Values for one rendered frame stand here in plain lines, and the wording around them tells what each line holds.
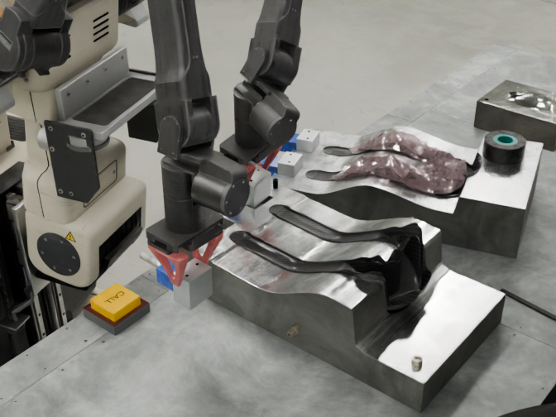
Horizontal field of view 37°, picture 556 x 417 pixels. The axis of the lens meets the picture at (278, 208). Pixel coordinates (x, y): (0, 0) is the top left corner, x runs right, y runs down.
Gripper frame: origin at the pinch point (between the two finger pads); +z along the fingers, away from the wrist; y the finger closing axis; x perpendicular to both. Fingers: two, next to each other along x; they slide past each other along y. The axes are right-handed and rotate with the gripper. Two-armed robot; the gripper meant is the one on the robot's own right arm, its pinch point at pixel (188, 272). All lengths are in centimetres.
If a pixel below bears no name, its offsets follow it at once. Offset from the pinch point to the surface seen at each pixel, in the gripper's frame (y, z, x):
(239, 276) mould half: 10.6, 6.7, -0.9
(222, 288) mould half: 10.4, 11.1, 3.0
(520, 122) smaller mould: 97, 10, -10
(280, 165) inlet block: 43.9, 7.8, 17.7
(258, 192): 28.0, 3.2, 10.0
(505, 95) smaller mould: 103, 7, -2
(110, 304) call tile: -4.0, 12.0, 14.9
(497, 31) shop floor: 352, 95, 112
